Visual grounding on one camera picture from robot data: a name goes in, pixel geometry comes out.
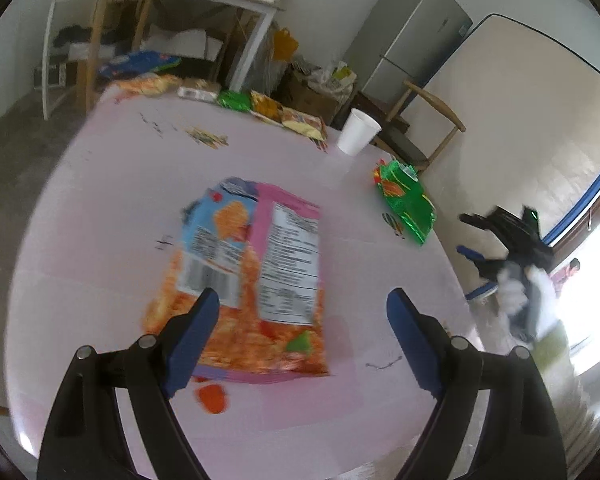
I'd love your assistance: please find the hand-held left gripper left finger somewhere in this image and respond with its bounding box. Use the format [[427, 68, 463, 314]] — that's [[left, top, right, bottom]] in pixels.
[[36, 287, 221, 480]]

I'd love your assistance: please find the wooden chair with dark seat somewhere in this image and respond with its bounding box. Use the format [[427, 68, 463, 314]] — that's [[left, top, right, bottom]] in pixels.
[[370, 80, 467, 176]]

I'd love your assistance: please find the dark cloth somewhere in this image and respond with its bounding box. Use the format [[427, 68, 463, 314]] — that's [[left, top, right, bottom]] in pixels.
[[55, 25, 93, 47]]

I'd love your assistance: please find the small green wrapper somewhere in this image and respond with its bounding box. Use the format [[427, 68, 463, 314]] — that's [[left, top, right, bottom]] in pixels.
[[217, 90, 253, 111]]

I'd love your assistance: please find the white metal frame table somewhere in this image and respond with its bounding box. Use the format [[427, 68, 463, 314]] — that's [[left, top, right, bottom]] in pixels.
[[42, 0, 287, 121]]

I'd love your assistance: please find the blue snack bag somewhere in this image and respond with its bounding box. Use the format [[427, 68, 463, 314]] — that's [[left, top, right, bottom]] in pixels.
[[97, 50, 182, 79]]

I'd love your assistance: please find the white paper cup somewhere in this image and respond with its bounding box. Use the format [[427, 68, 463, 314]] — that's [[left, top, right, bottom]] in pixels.
[[336, 108, 382, 156]]

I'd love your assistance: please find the white and green plastic bag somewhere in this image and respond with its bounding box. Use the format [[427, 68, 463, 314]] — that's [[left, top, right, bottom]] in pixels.
[[312, 60, 357, 94]]

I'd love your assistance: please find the grey refrigerator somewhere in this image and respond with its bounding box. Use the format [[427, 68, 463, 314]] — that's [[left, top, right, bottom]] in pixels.
[[342, 0, 473, 107]]

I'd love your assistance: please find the white cigarette box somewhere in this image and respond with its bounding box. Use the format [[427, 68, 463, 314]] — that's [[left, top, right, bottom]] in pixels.
[[177, 85, 221, 103]]

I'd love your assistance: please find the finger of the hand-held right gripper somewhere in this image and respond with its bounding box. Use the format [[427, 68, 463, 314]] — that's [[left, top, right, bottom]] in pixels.
[[456, 245, 503, 278], [459, 212, 501, 233]]

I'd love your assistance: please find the yellow plastic bag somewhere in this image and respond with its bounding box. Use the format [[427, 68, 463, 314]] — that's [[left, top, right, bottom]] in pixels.
[[272, 27, 299, 62]]

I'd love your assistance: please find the brown cardboard box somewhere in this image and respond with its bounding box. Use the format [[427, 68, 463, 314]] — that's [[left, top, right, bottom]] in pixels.
[[280, 70, 342, 122]]

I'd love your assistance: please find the bare wooden chair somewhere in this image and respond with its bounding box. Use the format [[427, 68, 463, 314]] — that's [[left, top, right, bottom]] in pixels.
[[77, 0, 167, 112]]

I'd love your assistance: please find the white mattress with blue edge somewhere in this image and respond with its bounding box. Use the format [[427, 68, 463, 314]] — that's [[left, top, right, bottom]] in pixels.
[[420, 12, 600, 262]]

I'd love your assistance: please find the orange yellow snack packet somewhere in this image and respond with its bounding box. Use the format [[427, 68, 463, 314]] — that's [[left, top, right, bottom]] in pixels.
[[250, 91, 284, 119]]

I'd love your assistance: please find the green snack bag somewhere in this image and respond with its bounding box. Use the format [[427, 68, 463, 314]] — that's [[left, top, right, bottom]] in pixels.
[[372, 157, 437, 247]]

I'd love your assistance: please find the orange snack bag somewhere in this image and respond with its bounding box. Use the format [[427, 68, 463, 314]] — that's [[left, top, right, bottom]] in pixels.
[[145, 176, 331, 378]]

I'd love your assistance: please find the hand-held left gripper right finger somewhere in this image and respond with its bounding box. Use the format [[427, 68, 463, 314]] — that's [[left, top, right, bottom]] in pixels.
[[386, 287, 567, 480]]

